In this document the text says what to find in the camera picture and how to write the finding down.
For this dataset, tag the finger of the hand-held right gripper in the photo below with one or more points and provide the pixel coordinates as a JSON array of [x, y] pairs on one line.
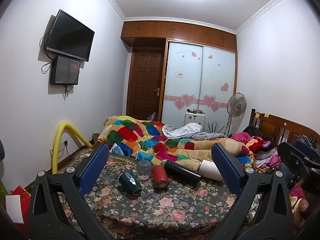
[[287, 153], [303, 147]]

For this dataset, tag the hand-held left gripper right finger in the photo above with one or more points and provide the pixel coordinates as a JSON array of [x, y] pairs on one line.
[[226, 170]]

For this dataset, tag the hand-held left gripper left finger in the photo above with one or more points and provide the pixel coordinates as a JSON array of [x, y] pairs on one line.
[[93, 169]]

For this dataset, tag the white cup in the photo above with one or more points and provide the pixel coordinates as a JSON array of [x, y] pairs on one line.
[[210, 169]]

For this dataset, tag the dark green cup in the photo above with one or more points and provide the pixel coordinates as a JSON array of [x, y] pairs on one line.
[[130, 183]]

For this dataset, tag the clear glass cup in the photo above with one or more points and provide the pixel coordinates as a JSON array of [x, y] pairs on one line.
[[144, 168]]

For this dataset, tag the red cup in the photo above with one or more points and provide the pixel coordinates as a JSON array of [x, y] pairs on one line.
[[160, 176]]

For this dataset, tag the person's right hand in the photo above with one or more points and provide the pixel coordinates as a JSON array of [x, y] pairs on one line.
[[303, 207]]

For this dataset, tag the dotted dark bag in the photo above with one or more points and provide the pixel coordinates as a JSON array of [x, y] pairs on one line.
[[307, 139]]

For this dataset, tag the wooden bed headboard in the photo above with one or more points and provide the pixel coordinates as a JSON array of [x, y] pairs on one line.
[[280, 127]]

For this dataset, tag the blue and white packet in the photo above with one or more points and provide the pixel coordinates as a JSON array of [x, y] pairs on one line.
[[119, 149]]

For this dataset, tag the red and pink clothes pile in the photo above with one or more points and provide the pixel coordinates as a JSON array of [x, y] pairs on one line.
[[255, 141]]

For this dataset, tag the black bag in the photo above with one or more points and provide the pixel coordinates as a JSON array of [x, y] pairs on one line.
[[252, 130]]

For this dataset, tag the dry twig bunch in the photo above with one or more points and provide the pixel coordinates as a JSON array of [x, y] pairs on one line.
[[215, 127]]

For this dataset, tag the black thermos bottle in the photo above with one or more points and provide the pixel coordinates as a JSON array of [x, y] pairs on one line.
[[181, 171]]

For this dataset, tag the yellow foam tube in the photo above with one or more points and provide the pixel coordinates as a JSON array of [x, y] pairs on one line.
[[58, 140]]

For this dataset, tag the colourful patchwork quilt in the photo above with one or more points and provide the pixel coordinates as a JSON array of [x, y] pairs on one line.
[[130, 132]]

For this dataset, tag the grey crumpled cloth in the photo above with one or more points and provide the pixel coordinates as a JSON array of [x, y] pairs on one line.
[[182, 131]]

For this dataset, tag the white small cabinet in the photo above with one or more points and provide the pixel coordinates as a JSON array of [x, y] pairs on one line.
[[195, 118]]

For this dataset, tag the standing electric fan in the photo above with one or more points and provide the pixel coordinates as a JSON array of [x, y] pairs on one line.
[[237, 105]]

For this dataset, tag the red paper packet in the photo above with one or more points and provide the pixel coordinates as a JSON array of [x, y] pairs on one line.
[[22, 192]]

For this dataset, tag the floral bed sheet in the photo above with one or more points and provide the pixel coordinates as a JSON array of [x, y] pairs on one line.
[[160, 210]]

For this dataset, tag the white paper sheet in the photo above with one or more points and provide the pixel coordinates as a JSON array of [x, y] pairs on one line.
[[14, 208]]

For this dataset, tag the heart-print sliding wardrobe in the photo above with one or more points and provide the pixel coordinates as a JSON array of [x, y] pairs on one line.
[[200, 80]]

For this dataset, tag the brown wooden door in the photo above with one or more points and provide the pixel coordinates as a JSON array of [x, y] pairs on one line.
[[145, 85]]

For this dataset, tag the wooden overhead cabinet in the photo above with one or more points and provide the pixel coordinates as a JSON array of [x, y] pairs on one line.
[[180, 32]]

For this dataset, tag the wall socket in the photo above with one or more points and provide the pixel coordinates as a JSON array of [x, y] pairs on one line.
[[65, 143]]

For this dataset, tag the black wall box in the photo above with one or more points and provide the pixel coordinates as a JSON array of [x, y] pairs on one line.
[[65, 70]]

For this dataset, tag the black wall television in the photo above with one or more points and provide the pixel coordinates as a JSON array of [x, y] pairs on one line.
[[70, 36]]

